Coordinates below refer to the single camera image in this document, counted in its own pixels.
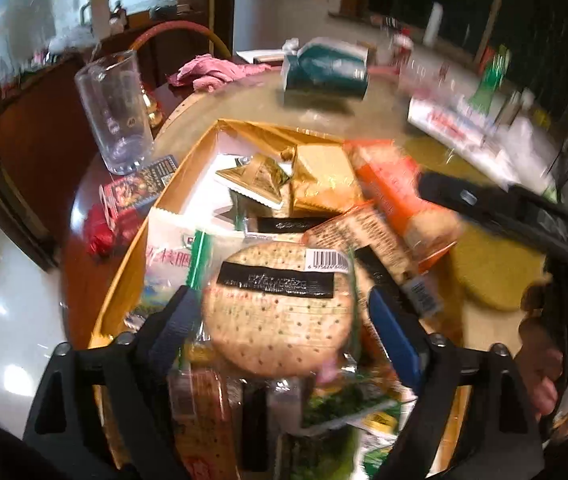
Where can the glass mug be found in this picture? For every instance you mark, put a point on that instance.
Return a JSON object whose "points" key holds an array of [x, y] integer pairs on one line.
{"points": [[114, 110]]}

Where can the gold snack packet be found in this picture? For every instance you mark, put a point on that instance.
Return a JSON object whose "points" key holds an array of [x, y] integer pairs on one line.
{"points": [[326, 180]]}

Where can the gold round turntable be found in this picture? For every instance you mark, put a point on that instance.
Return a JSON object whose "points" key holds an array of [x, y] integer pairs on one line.
{"points": [[494, 280]]}

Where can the person's right hand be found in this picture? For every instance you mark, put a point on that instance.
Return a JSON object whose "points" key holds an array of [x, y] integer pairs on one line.
{"points": [[541, 360]]}

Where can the white liquor bottle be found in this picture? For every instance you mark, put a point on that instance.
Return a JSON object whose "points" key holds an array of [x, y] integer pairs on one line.
{"points": [[404, 47]]}

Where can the printed leaflet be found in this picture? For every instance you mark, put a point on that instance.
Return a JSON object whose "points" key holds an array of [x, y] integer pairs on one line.
{"points": [[454, 125]]}

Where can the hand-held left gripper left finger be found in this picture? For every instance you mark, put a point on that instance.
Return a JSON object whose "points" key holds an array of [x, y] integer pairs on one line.
{"points": [[174, 325]]}

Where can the pink cloth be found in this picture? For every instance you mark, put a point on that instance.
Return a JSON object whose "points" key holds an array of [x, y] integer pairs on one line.
{"points": [[209, 72]]}

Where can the green tissue box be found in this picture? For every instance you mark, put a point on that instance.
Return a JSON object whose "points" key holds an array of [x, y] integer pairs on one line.
{"points": [[324, 75]]}

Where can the white paper sheet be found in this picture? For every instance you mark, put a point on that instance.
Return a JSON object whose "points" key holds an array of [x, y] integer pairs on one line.
{"points": [[259, 56]]}

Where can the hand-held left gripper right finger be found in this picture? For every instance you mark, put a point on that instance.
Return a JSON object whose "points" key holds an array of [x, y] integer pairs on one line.
{"points": [[394, 330]]}

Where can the triangular gold packet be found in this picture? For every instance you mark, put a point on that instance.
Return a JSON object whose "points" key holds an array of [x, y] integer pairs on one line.
{"points": [[259, 180]]}

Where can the white printed snack packet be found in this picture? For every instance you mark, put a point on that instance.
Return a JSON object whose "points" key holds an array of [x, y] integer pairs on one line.
{"points": [[174, 255]]}

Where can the red wrapper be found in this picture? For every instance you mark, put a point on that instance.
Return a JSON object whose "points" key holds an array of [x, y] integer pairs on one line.
{"points": [[99, 230]]}

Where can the green snack packet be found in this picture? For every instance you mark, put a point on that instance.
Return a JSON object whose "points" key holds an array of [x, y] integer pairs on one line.
{"points": [[349, 405], [319, 452]]}

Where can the gold-edged cardboard box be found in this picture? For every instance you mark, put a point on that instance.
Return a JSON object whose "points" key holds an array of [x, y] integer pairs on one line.
{"points": [[194, 160]]}

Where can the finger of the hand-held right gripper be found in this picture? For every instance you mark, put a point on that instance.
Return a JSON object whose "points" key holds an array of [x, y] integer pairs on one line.
{"points": [[504, 210]]}

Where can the brown cracker packet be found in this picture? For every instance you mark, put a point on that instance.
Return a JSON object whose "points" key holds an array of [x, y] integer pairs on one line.
{"points": [[349, 232]]}

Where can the round cracker packet black label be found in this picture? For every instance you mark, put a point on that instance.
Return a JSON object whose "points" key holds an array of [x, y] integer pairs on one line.
{"points": [[274, 320]]}

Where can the orange snack packet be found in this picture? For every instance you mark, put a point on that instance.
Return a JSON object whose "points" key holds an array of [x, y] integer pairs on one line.
{"points": [[399, 190]]}

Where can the white jug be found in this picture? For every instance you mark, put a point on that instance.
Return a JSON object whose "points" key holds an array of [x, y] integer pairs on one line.
{"points": [[98, 15]]}

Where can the red yellow hoop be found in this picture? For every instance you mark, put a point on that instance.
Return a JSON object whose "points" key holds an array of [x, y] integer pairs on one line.
{"points": [[179, 26]]}

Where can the dark wooden sideboard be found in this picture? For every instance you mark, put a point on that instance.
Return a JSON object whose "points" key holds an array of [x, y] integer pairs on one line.
{"points": [[34, 150]]}

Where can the red snack box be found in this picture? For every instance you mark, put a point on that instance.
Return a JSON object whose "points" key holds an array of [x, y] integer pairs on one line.
{"points": [[139, 185]]}

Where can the white paper roll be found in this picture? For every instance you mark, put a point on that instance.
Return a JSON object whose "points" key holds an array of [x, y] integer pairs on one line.
{"points": [[433, 22]]}

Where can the green plastic bottle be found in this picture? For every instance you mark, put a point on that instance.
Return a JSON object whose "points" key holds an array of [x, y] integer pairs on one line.
{"points": [[491, 77]]}

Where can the red-brown snack packet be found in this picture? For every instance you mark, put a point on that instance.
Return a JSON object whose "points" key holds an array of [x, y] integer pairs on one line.
{"points": [[204, 420]]}

